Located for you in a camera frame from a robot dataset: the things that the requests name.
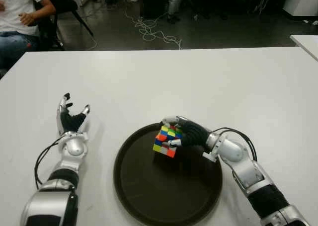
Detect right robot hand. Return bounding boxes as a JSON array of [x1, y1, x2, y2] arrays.
[[159, 115, 212, 153]]

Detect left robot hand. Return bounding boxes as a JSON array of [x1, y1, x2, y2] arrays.
[[56, 93, 90, 136]]

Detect multicoloured Rubik's cube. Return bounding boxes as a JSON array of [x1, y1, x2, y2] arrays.
[[153, 124, 184, 159]]

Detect dark round plate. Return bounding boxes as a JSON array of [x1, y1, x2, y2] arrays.
[[113, 122, 223, 226]]

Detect black office chair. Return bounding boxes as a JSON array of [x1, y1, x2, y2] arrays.
[[27, 0, 96, 52]]

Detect person in white shirt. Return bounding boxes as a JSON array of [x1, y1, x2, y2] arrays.
[[0, 0, 56, 69]]

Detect black furniture legs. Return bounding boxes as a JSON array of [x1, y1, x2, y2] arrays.
[[191, 0, 229, 20]]

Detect silver humanoid robot legs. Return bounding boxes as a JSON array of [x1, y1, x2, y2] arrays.
[[166, 0, 184, 24]]

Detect black cabinet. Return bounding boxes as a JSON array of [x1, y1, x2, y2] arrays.
[[140, 0, 169, 19]]

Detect white side table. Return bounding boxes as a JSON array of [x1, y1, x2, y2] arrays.
[[289, 34, 318, 62]]

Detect folded metal stand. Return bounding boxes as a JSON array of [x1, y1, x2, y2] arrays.
[[253, 0, 270, 14]]

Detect large white cabinet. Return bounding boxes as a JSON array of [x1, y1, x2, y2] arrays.
[[282, 0, 318, 20]]

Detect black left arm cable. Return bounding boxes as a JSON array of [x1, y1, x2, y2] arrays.
[[34, 137, 64, 190]]

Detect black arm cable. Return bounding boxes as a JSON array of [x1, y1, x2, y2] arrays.
[[211, 127, 258, 162], [34, 137, 64, 190]]

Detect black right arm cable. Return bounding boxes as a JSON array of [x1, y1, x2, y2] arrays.
[[211, 127, 258, 162]]

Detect tangled white floor cable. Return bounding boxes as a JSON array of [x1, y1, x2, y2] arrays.
[[124, 4, 182, 50]]

